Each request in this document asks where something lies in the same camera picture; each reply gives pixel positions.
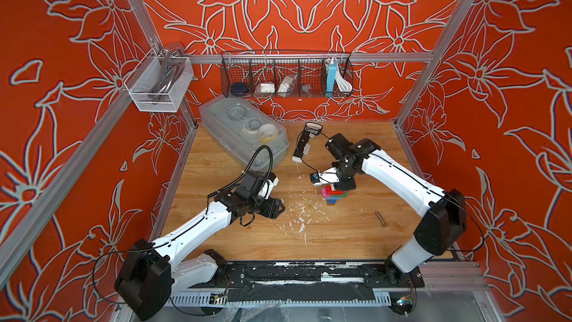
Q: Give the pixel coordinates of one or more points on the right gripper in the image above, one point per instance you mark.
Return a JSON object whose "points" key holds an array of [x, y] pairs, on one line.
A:
{"points": [[343, 186]]}

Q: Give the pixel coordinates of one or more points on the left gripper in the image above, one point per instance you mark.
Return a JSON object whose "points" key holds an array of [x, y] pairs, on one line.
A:
{"points": [[272, 208]]}

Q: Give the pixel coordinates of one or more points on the pink lego brick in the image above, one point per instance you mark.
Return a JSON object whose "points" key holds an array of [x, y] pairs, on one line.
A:
{"points": [[326, 192]]}

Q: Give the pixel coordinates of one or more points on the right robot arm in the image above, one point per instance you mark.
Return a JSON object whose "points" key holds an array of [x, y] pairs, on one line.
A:
{"points": [[443, 214]]}

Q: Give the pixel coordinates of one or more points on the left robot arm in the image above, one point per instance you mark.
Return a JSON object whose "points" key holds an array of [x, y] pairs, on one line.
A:
{"points": [[154, 271]]}

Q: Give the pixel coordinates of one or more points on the black white power strip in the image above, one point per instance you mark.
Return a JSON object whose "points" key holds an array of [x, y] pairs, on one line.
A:
{"points": [[310, 130]]}

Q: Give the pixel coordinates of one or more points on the steel bolt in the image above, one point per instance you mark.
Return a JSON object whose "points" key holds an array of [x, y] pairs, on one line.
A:
{"points": [[381, 219]]}

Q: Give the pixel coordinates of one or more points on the clear plastic storage box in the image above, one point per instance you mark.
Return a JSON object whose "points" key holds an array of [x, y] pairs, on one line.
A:
{"points": [[248, 135]]}

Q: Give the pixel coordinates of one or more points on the light blue box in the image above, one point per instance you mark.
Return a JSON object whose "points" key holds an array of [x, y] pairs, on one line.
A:
{"points": [[332, 69]]}

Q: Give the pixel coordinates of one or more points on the dark round jar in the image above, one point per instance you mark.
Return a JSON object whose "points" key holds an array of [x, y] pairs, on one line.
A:
{"points": [[239, 89]]}

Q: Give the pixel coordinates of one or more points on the white mesh basket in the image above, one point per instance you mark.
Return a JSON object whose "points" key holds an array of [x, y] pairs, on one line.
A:
{"points": [[156, 87]]}

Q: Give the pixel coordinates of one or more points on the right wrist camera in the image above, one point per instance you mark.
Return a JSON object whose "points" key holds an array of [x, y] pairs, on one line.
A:
{"points": [[328, 177]]}

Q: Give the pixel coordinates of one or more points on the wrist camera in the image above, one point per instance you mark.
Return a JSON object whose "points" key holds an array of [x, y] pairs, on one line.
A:
{"points": [[328, 177], [268, 186]]}

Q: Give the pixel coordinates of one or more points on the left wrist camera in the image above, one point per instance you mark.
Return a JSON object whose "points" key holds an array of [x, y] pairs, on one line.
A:
{"points": [[268, 186]]}

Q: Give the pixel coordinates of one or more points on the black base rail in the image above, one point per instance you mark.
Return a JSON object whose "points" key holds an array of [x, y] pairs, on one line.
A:
{"points": [[312, 281]]}

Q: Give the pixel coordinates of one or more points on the black wire basket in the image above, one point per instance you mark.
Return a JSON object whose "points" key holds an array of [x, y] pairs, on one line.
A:
{"points": [[295, 73]]}

